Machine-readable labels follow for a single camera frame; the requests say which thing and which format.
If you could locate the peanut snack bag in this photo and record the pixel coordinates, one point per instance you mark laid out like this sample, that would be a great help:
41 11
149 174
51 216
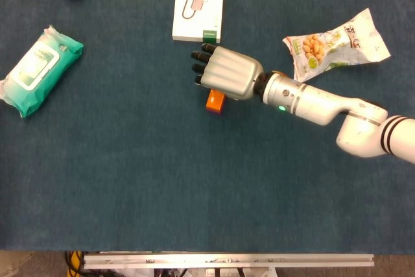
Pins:
334 48

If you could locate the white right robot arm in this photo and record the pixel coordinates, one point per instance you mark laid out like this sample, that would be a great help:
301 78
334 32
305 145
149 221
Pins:
340 108

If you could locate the white USB hub box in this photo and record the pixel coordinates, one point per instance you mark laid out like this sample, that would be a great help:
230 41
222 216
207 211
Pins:
199 3

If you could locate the aluminium frame rail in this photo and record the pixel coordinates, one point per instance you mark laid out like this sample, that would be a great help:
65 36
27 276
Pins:
228 260

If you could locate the green wet wipes pack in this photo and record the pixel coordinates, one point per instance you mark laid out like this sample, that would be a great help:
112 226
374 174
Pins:
37 71

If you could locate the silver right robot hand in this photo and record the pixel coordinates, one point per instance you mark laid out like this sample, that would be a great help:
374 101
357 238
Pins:
231 72

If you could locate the orange toy building block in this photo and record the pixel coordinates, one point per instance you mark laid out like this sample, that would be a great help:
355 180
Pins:
215 102

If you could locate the teal table cloth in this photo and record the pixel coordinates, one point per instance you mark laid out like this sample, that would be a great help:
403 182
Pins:
162 166

